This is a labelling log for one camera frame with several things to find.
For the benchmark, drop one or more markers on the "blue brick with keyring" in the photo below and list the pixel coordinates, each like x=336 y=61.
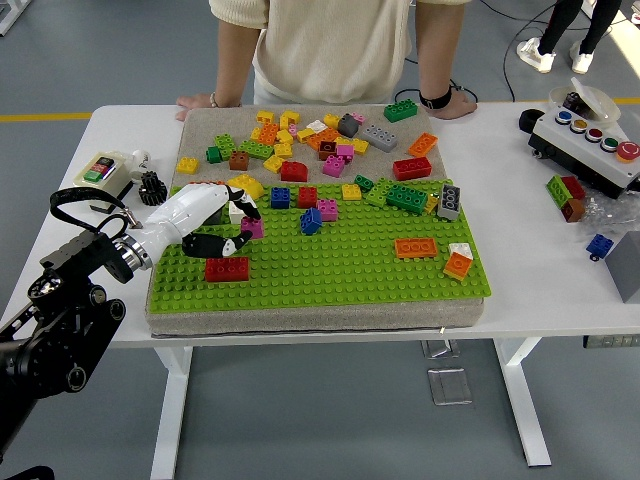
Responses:
x=599 y=245

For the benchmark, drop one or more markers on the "white table leg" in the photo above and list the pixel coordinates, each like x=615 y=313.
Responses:
x=522 y=400
x=170 y=415

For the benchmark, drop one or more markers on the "small yellow brick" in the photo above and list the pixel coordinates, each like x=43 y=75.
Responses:
x=431 y=205

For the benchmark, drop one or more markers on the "lime green two-by-four brick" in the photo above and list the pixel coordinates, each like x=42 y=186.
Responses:
x=255 y=149

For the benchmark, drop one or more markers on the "person's left forearm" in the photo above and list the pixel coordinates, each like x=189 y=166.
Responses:
x=437 y=50

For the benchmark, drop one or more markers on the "white push-button control box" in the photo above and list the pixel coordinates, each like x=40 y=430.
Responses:
x=580 y=150

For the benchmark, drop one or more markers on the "black gear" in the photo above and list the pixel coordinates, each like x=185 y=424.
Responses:
x=151 y=189

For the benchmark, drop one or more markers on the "grey two-by-four brick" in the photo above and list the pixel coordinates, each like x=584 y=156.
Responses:
x=449 y=202
x=379 y=138

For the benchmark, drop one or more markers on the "person's left hand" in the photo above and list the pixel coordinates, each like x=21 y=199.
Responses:
x=455 y=107

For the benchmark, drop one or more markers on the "large clear plastic case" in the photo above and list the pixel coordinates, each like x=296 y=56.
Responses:
x=450 y=387

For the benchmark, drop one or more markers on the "small pink brick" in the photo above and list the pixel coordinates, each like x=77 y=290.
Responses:
x=293 y=129
x=358 y=118

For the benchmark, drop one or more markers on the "yellow L-shaped brick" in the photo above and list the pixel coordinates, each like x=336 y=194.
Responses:
x=289 y=117

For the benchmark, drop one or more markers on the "person's right hand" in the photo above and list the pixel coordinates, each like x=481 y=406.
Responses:
x=195 y=104

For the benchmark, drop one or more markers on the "small dark green brick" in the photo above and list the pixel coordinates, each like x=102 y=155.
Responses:
x=214 y=155
x=363 y=183

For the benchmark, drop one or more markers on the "grey box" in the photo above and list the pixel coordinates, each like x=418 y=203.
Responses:
x=627 y=270

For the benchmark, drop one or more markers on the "small clear plastic case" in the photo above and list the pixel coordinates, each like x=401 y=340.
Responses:
x=437 y=349

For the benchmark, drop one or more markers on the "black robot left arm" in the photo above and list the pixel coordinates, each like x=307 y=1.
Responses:
x=55 y=340

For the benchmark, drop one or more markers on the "white two-by-two brick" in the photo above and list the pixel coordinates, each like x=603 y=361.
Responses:
x=235 y=214

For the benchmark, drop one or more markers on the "table height control panel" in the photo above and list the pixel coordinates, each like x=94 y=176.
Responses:
x=610 y=342

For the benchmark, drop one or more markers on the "dark green two-by-four brick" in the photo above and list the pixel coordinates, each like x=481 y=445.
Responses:
x=401 y=110
x=406 y=199

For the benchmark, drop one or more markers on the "red two-by-two brick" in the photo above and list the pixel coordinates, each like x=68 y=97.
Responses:
x=307 y=197

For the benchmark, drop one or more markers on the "person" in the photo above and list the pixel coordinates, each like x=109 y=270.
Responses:
x=330 y=45

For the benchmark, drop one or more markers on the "large orange brick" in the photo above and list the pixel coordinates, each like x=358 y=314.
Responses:
x=325 y=136

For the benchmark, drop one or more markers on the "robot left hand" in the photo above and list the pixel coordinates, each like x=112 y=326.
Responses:
x=185 y=210

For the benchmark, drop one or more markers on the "clear plastic container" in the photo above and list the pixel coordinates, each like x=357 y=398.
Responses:
x=602 y=107

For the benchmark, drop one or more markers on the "magenta two-by-two brick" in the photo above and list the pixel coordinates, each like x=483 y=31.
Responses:
x=334 y=166

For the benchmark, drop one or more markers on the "orange two-by-four brick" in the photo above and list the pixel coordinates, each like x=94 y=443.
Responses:
x=415 y=248
x=423 y=145
x=207 y=183

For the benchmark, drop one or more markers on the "clear plastic bag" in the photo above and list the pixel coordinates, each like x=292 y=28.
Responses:
x=607 y=215

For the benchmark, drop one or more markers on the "blue two-by-two brick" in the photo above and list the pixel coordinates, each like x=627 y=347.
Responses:
x=280 y=198

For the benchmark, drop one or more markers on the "yellow two-by-two brick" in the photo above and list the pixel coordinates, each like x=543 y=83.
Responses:
x=351 y=192
x=187 y=165

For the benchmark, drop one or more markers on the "yellow curved brick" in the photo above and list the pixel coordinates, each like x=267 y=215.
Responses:
x=247 y=184

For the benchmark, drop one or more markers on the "person's right forearm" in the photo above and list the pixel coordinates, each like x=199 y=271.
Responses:
x=235 y=60

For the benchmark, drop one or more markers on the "dark grey sloped brick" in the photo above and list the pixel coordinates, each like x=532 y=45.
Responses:
x=348 y=126

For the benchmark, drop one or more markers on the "green studded baseplate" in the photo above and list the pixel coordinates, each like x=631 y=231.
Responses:
x=350 y=285

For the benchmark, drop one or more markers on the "brown two-by-two brick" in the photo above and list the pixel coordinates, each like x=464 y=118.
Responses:
x=238 y=161

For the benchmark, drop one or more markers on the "orange and yellow brick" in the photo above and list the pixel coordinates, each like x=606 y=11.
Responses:
x=456 y=266

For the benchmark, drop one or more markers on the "beige switch box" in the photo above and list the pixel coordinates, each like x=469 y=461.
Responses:
x=102 y=170

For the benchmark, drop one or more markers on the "red two-by-four brick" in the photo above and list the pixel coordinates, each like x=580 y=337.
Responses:
x=227 y=271
x=412 y=169

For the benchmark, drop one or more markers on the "white desk frame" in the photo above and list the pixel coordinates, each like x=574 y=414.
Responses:
x=6 y=25

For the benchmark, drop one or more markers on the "black wristband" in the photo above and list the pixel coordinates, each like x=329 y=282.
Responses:
x=435 y=101

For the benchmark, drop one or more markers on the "red curved brick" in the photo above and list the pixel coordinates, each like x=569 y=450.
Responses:
x=294 y=172

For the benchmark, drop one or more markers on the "pink two-by-two brick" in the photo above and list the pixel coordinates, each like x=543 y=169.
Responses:
x=255 y=227
x=345 y=152
x=327 y=211

